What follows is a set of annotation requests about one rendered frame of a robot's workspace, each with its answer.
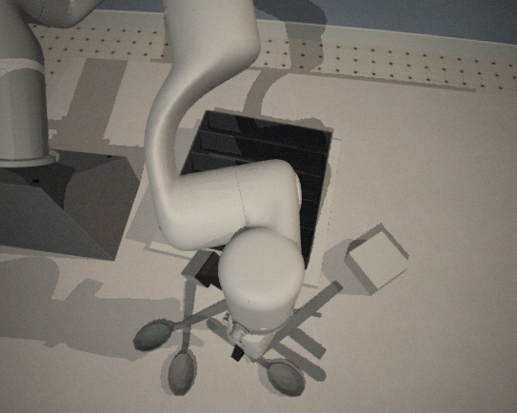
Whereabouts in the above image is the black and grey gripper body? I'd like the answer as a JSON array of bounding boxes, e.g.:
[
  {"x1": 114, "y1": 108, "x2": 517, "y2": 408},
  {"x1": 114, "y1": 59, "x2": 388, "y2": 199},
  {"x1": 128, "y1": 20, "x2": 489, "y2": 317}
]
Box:
[{"x1": 227, "y1": 315, "x2": 276, "y2": 359}]

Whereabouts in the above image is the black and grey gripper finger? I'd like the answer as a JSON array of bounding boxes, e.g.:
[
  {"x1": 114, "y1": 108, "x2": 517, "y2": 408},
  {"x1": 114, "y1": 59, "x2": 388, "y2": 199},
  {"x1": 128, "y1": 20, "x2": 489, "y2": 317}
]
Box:
[{"x1": 231, "y1": 345, "x2": 245, "y2": 362}]

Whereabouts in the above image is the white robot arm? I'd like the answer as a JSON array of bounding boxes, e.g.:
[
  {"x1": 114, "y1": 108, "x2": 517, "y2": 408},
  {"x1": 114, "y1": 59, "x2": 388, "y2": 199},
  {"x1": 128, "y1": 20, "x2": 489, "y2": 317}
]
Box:
[{"x1": 0, "y1": 0, "x2": 305, "y2": 342}]

